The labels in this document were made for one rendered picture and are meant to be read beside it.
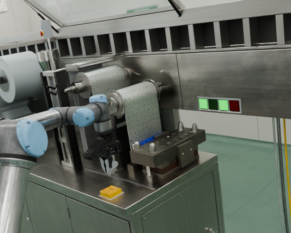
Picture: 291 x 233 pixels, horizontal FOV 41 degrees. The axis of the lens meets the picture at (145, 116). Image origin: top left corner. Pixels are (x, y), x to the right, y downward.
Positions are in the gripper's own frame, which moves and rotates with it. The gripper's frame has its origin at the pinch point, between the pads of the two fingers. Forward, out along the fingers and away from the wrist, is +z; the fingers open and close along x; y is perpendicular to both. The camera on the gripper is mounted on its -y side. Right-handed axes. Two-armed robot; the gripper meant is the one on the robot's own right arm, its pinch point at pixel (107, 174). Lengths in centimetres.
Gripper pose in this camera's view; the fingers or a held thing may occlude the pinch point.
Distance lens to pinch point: 173.8
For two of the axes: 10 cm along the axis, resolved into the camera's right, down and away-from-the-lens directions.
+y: 7.0, -2.7, 6.6
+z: 1.4, 9.6, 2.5
